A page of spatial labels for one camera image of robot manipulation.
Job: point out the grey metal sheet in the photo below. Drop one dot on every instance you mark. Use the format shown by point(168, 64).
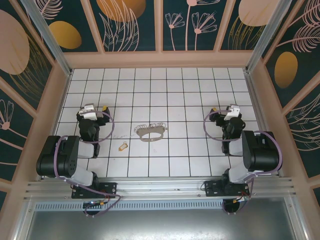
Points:
point(160, 225)

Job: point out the left small circuit board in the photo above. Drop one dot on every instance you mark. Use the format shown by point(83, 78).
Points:
point(93, 204)

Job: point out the aluminium corner post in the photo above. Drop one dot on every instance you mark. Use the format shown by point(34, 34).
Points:
point(266, 37)
point(48, 37)

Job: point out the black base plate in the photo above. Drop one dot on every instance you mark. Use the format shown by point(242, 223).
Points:
point(212, 190)
point(110, 190)

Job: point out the right small circuit board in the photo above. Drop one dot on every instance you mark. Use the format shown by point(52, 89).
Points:
point(241, 199)

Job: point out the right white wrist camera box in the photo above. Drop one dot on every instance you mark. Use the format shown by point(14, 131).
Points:
point(232, 112)

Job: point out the right aluminium corner post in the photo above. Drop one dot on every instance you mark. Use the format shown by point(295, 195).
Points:
point(266, 37)

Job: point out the orange key tag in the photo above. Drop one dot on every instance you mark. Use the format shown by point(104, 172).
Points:
point(122, 147)

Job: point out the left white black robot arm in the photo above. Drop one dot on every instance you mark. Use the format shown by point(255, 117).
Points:
point(52, 155)

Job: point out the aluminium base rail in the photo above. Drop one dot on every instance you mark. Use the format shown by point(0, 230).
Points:
point(160, 186)

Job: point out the small circuit board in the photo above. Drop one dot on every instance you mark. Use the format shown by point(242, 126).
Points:
point(93, 204)
point(241, 199)

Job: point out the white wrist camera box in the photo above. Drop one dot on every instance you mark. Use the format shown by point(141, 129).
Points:
point(87, 112)
point(232, 112)

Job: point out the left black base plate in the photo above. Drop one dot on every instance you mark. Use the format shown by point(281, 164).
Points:
point(110, 190)

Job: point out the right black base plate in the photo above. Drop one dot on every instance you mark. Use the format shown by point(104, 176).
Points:
point(212, 190)

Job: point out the metal keyring holder with rings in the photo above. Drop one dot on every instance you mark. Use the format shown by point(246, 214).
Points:
point(150, 130)

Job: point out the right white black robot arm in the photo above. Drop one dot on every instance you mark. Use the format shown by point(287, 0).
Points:
point(262, 150)

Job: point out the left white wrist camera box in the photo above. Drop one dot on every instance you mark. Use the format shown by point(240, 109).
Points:
point(87, 112)

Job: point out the aluminium side rail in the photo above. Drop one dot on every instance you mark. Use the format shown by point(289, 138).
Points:
point(253, 100)

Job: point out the left aluminium corner post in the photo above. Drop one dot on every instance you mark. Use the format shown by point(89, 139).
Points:
point(48, 37)

